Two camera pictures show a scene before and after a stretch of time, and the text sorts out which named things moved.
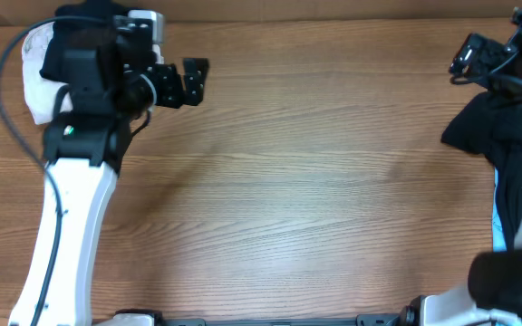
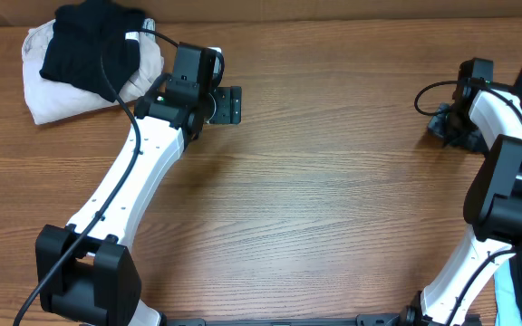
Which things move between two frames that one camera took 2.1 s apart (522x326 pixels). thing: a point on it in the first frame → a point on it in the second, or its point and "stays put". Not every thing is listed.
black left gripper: (170, 84) → (225, 105)
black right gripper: (485, 55) → (437, 129)
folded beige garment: (40, 91) stays put
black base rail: (410, 317) stays put
